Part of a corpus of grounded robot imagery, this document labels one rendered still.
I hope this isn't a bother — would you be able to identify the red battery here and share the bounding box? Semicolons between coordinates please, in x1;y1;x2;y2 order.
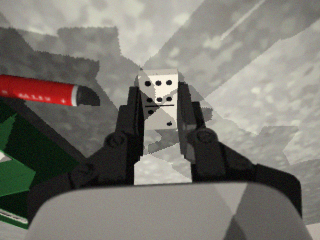
0;74;82;106

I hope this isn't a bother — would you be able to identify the green rack of bins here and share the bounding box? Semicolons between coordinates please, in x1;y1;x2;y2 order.
0;99;80;230

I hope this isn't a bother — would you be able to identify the white domino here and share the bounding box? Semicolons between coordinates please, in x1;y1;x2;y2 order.
138;69;178;130

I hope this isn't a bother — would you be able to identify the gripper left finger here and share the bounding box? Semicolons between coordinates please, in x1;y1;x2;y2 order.
27;86;144;228

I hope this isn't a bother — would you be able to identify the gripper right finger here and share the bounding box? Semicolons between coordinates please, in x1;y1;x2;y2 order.
177;84;302;218

